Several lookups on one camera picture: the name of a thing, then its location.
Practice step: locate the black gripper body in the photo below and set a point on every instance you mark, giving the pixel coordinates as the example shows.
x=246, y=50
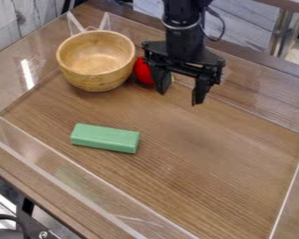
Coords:
x=203, y=62

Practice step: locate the clear acrylic tray wall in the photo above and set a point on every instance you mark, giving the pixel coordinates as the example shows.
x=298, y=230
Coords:
x=214, y=174

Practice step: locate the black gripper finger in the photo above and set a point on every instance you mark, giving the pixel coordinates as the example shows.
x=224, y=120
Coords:
x=201, y=90
x=162, y=77

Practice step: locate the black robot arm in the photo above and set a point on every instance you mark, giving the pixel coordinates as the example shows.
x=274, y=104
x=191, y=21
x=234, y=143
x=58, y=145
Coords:
x=181, y=53

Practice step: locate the black table frame bracket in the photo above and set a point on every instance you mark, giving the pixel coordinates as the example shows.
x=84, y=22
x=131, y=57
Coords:
x=38, y=231

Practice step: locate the metal table leg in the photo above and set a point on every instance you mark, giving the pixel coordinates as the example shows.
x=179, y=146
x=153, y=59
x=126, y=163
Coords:
x=285, y=32

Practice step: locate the wooden bowl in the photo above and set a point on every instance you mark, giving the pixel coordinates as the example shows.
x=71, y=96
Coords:
x=96, y=60

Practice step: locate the red plush fruit green stem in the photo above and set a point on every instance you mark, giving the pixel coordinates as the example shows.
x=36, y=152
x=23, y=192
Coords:
x=147, y=73

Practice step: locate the green rectangular block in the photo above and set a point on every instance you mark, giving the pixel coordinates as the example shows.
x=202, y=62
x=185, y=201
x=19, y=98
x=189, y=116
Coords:
x=106, y=138

